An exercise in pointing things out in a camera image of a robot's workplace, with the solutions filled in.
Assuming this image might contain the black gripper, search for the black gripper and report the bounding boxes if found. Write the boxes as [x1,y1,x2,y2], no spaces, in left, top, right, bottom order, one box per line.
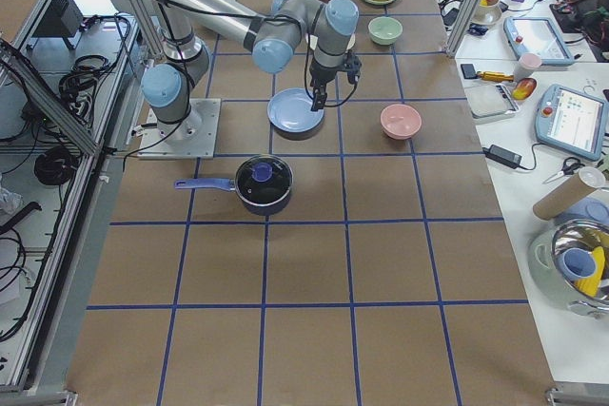
[309,51,362,111]

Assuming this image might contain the blue plate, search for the blue plate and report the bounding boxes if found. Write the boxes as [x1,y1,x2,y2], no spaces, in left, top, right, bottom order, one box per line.
[267,87,324,136]

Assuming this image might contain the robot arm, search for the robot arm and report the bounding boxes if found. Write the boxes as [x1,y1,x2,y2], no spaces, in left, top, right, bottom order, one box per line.
[151,0,361,111]

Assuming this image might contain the cream white plate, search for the cream white plate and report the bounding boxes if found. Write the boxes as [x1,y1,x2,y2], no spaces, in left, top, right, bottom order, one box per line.
[346,34,356,50]

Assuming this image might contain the mint green bowl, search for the mint green bowl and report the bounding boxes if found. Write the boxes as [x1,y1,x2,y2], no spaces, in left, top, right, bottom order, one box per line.
[367,16,403,46]

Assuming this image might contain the pink bowl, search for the pink bowl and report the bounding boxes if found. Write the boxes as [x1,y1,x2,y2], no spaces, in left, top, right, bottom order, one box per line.
[380,104,422,140]

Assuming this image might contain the black phone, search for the black phone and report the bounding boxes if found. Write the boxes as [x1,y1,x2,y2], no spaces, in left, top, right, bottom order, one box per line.
[460,63,478,80]

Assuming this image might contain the white bowl with toys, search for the white bowl with toys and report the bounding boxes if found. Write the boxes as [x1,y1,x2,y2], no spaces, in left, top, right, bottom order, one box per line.
[472,0,502,26]

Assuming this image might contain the glass saucepan lid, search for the glass saucepan lid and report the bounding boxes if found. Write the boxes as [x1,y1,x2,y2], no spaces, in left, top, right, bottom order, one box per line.
[235,155,293,205]

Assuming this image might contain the yellow utility knife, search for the yellow utility knife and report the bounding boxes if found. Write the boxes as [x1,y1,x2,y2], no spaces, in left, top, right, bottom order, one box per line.
[477,71,515,83]

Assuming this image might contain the dark blue saucepan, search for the dark blue saucepan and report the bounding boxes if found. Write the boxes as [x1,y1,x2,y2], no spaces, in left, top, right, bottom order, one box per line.
[174,154,293,216]

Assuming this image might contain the digital kitchen scale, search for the digital kitchen scale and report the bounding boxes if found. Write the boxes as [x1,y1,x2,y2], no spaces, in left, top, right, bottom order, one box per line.
[464,84,520,123]

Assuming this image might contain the white paper cup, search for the white paper cup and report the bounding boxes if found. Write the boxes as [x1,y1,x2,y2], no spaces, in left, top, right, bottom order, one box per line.
[513,52,542,82]

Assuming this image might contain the toy mango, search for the toy mango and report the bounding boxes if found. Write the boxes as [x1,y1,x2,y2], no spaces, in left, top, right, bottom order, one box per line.
[511,77,537,101]

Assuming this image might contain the teach pendant far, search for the teach pendant far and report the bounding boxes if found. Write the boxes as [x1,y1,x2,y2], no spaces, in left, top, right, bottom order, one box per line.
[502,16,575,67]

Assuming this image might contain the teach pendant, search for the teach pendant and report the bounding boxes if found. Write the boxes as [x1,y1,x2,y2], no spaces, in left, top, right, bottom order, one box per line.
[502,16,575,67]
[534,85,608,161]

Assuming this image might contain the black power adapter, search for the black power adapter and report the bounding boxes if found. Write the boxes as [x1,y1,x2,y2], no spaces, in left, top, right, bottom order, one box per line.
[482,145,521,169]

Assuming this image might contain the black control box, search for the black control box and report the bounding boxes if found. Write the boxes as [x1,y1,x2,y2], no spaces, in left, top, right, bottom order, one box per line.
[32,0,84,49]

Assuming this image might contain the teach pendant near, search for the teach pendant near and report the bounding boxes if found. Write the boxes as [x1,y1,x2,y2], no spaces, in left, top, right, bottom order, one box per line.
[534,85,608,161]

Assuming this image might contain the scissors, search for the scissors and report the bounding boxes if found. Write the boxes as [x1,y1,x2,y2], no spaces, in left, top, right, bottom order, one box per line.
[543,156,585,184]

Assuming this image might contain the cardboard tube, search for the cardboard tube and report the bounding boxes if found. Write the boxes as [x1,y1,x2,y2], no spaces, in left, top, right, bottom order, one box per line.
[532,166,606,221]

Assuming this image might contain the blue grey lid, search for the blue grey lid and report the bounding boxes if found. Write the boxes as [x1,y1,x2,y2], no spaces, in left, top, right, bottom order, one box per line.
[554,197,609,225]

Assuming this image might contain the steel mixing bowl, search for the steel mixing bowl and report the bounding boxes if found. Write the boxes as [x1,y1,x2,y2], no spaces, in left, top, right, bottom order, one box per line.
[552,220,608,306]

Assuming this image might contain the blue cup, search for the blue cup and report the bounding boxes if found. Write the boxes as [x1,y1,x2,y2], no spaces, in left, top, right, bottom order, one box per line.
[560,248,596,281]

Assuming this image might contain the yellow toy corn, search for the yellow toy corn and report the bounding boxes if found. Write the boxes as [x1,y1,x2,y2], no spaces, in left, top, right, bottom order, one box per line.
[574,246,605,298]

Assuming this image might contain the aluminium frame post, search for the aluminium frame post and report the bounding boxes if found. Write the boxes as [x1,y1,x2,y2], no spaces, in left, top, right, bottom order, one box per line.
[444,0,501,60]

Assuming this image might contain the coiled black cables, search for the coiled black cables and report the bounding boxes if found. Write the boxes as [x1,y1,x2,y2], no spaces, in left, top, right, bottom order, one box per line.
[0,15,144,188]

